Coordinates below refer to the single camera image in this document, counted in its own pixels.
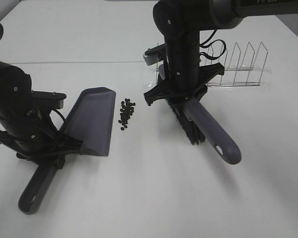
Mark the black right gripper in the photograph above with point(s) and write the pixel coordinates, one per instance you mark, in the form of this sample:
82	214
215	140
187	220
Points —
163	90

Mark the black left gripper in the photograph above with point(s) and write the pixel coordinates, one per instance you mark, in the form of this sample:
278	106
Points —
55	153

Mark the purple plastic dustpan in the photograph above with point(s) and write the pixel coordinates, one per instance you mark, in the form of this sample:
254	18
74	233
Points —
89	121

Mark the pile of coffee beans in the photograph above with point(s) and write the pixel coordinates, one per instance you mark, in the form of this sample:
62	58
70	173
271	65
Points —
126	111

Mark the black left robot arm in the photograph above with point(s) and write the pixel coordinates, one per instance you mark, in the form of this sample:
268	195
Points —
25	116

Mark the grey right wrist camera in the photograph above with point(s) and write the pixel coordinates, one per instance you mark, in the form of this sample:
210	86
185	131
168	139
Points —
155	55

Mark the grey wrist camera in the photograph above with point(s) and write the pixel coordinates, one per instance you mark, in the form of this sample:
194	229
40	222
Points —
155	55
50	100

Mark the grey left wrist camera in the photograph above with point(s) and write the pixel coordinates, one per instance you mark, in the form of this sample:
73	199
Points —
50	100

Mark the metal wire dish rack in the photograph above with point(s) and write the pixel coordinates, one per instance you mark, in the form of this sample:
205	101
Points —
243	66

